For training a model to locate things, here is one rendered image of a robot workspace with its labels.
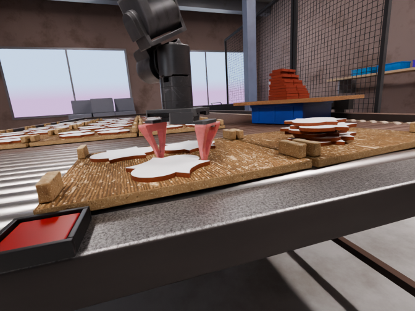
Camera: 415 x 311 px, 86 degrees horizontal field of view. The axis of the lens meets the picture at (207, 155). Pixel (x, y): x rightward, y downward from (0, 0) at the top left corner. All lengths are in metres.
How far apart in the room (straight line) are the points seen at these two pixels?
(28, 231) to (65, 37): 6.09
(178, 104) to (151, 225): 0.21
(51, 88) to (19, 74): 0.61
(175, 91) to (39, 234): 0.27
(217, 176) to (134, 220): 0.13
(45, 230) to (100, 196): 0.07
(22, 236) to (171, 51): 0.31
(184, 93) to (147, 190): 0.18
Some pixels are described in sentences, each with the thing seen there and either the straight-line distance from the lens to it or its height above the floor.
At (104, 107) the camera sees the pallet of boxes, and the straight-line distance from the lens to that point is 5.05.
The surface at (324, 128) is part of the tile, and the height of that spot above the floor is 0.98.
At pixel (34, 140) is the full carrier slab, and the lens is 1.14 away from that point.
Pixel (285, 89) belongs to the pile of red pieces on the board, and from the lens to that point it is 1.38.
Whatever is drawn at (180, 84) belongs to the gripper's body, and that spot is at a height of 1.08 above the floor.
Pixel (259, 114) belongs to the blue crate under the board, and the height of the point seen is 0.97.
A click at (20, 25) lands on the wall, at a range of 6.54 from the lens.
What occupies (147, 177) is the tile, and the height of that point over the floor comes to 0.94.
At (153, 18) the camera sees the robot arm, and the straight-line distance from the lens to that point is 0.40.
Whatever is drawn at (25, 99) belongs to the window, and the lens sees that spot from 6.33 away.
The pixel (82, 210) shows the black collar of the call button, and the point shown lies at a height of 0.93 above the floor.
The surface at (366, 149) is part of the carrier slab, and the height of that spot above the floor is 0.94.
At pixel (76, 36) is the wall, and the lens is 6.29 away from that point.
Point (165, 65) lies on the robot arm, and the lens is 0.41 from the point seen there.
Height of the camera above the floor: 1.04
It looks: 13 degrees down
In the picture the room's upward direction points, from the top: 4 degrees counter-clockwise
